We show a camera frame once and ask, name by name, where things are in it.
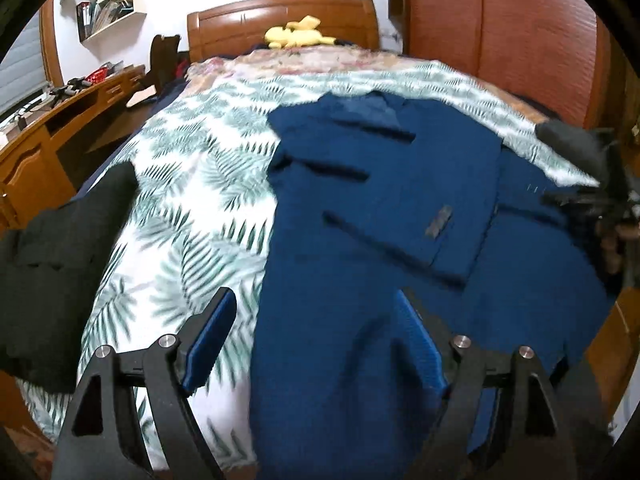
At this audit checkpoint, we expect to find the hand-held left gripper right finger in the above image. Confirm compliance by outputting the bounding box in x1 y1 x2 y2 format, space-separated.
395 287 586 480

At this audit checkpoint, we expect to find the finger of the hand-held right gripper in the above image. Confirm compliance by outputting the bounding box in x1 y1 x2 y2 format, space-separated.
542 186 615 212
596 129 632 197

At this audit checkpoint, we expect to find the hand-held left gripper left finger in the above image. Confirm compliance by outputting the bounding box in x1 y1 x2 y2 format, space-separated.
52 286 238 480

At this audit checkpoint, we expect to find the navy blue suit jacket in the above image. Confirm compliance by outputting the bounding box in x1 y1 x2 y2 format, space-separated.
250 91 618 480

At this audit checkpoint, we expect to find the person's right hand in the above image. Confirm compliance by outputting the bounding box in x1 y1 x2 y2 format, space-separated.
600 222 640 273

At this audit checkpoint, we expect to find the dark grey garment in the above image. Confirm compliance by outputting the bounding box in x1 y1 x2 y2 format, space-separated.
535 120 608 181

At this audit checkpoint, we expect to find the wooden louvered wardrobe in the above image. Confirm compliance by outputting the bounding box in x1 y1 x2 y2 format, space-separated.
387 0 640 151

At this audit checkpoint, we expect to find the leaf-print bed sheet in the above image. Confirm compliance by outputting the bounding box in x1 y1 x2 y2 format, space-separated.
15 60 601 471

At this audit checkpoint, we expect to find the black folded garment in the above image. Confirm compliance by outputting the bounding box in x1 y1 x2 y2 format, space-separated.
0 162 138 393

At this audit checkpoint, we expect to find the wooden desk cabinet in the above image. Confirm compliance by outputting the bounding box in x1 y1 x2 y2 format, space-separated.
0 64 146 231

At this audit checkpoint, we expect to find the dark chair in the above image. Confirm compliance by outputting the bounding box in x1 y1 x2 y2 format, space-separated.
147 34 182 93

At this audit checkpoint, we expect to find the floral blanket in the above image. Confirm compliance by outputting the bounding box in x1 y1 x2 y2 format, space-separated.
185 45 551 126

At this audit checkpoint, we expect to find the yellow plush toy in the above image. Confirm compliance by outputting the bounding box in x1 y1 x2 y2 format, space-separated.
264 15 337 50

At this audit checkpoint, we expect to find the wooden bed headboard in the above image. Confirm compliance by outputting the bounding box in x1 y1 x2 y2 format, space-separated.
186 0 381 63

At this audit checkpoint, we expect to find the grey window blind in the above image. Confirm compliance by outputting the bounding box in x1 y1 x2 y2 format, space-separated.
0 12 48 111

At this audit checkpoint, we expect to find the stack of magazines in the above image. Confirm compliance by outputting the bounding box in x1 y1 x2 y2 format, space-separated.
92 0 133 31

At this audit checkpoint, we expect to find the row of binders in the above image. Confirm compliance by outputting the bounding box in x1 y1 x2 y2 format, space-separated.
75 2 93 41

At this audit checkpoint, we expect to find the wooden window frame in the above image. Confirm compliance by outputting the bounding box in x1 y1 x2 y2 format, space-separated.
39 0 66 88

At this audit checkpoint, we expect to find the white wall shelf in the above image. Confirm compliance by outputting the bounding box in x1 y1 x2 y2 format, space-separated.
60 0 147 46

